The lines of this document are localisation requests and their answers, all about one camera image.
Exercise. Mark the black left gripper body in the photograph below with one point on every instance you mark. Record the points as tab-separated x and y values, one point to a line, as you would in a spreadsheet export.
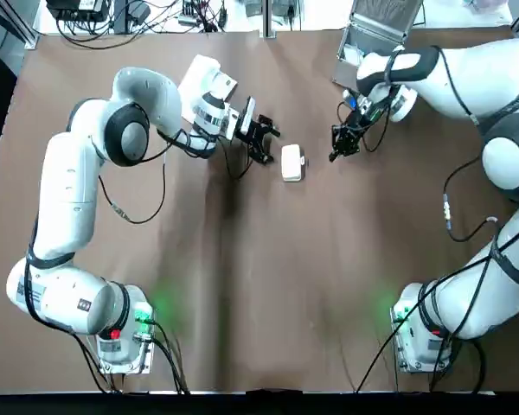
251	134

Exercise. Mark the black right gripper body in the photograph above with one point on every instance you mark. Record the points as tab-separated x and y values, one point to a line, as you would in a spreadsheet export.
363	119

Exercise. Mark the small white medicine box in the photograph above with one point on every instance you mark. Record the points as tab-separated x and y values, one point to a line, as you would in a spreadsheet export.
292	164

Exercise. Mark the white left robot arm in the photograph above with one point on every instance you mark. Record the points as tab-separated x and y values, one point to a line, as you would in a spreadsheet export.
65	186

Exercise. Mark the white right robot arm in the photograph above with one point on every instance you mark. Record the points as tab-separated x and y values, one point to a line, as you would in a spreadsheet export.
471	78

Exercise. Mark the silver aluminium first-aid case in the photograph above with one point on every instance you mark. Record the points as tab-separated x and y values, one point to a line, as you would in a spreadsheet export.
380	21

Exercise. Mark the black ribbed metal block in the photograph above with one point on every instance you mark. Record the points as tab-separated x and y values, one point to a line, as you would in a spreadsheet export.
251	6

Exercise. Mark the black usb hub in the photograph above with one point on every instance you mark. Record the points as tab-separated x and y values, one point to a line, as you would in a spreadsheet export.
188	19

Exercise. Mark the grey power adapter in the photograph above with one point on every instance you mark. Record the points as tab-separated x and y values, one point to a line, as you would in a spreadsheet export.
138	10

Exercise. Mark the aluminium camera post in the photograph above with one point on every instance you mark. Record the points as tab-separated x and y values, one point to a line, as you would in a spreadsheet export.
269	21

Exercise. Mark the black network switch box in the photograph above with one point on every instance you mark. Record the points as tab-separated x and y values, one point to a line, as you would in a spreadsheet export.
78	8

